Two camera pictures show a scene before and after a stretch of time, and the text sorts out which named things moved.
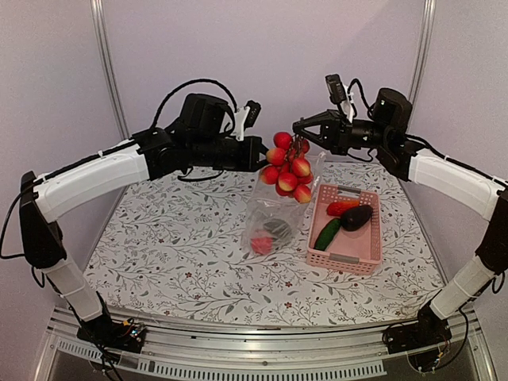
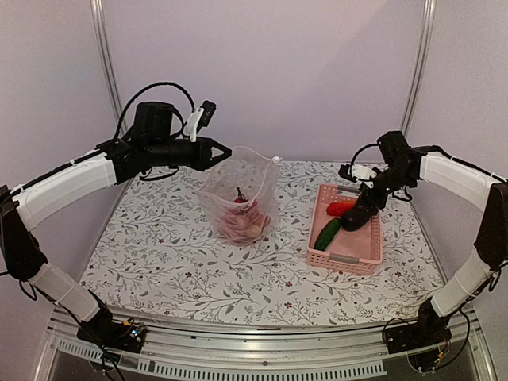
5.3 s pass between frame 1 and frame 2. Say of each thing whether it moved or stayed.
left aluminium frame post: stayed
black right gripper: moved
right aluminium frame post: stayed
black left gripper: moved
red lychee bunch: moved
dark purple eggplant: stayed
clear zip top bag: moved
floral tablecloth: stayed
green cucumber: stayed
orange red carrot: stayed
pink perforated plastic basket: stayed
